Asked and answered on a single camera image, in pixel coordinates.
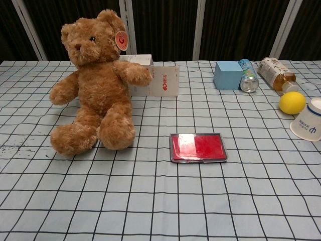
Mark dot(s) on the yellow ball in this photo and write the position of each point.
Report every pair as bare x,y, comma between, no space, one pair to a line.
293,103

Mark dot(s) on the round orange hang tag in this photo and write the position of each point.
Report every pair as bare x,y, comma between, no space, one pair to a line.
121,41

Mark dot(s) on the blue white drink can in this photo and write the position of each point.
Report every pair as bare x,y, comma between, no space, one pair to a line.
247,75

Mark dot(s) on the white cardboard box red logo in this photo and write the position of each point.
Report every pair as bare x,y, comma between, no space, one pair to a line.
160,81

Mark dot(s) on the white paper cup blue print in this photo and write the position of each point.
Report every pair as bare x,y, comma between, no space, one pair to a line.
307,123

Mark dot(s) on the light blue cube box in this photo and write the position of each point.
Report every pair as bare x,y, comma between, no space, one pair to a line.
227,75

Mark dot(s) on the brown teddy bear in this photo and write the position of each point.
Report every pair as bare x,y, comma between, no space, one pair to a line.
97,82

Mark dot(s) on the tea bottle with white cap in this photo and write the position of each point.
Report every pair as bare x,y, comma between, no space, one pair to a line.
276,72

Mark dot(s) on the checked white tablecloth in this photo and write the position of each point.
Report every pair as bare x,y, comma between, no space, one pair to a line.
160,188

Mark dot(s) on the white metal frame post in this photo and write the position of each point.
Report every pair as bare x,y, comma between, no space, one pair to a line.
28,27
283,27
199,30
128,27

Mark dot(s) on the red ink pad case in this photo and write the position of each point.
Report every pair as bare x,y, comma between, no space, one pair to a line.
199,148

